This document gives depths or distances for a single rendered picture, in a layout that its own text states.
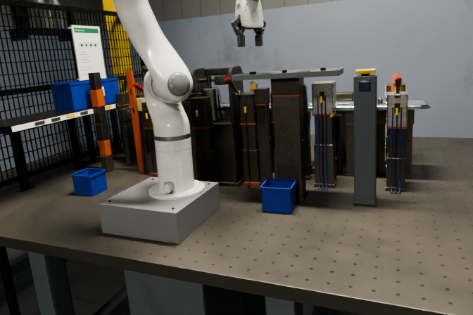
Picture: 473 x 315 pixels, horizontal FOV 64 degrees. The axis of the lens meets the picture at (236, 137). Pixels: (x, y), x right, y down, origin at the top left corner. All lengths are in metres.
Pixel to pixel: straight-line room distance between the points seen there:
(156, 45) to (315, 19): 2.31
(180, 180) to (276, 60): 2.33
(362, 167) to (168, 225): 0.66
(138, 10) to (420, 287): 1.02
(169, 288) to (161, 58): 0.73
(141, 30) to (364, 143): 0.79
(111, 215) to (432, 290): 0.91
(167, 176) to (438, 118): 2.51
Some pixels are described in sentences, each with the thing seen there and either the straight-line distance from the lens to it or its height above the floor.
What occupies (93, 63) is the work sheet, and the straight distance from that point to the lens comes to 2.37.
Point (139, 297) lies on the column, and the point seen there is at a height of 0.46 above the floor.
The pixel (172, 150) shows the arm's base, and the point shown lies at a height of 0.95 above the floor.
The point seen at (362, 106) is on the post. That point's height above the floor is 1.04.
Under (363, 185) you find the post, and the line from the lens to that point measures 1.37.
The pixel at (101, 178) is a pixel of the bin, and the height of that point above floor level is 0.76.
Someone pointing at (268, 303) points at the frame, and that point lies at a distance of 1.06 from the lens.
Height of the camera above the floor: 1.24
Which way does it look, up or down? 12 degrees down
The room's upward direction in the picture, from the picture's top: 4 degrees counter-clockwise
